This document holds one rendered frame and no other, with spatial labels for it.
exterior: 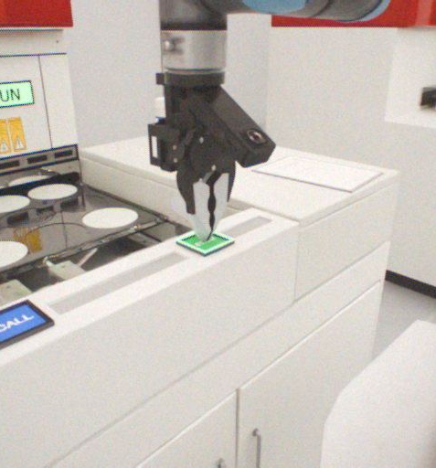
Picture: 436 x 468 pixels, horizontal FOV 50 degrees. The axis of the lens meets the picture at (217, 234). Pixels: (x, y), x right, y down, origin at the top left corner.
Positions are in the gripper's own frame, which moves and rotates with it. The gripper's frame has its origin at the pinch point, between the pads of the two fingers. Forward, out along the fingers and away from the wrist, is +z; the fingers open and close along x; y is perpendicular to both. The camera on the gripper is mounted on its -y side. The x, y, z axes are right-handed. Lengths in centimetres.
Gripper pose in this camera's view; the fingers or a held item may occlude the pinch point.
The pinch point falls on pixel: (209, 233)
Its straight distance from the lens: 61.4
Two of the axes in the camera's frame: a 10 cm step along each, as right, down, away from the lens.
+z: 0.0, 9.1, 4.0
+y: -7.2, -2.8, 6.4
